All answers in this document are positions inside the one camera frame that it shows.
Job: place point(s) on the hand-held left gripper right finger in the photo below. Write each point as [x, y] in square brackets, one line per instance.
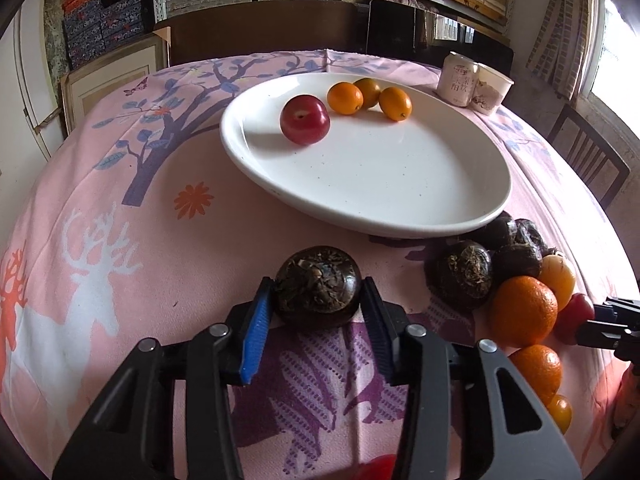
[377, 332]

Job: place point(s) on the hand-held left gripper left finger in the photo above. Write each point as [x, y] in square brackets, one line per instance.
[255, 332]

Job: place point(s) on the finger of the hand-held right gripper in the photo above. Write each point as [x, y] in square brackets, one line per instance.
[617, 310]
[600, 335]

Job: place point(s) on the round yellow fruit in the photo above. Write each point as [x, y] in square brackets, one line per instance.
[557, 275]

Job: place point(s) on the orange mandarin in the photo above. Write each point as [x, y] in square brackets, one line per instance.
[537, 372]

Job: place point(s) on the large orange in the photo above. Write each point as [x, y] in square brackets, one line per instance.
[522, 310]

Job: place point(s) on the small yellow-orange fruit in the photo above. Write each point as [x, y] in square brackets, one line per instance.
[560, 414]

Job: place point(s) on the small red plum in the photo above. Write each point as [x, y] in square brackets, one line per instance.
[376, 469]

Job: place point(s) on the white oval plate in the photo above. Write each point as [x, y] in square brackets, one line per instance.
[390, 170]

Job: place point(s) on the small orange kumquat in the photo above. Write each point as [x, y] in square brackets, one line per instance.
[345, 98]
[395, 104]
[371, 89]

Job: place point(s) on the pink printed tablecloth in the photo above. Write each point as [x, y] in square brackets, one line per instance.
[210, 270]

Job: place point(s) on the dark wooden chair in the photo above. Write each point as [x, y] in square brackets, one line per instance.
[590, 160]

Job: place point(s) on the white paper cup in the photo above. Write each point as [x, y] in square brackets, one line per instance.
[492, 91]

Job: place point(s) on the white framed window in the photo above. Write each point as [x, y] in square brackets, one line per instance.
[615, 50]

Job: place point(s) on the white drink can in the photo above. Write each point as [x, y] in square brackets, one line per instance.
[456, 80]

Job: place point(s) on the checked curtain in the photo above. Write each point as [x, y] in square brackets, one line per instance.
[560, 30]

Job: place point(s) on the dark wooden cabinet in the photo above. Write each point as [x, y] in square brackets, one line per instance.
[260, 32]

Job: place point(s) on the stack of blue patterned boxes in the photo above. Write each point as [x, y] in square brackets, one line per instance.
[107, 27]

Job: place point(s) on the grey marble slab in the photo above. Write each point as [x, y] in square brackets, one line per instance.
[52, 30]

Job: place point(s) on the white picture frame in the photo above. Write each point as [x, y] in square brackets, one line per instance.
[115, 75]

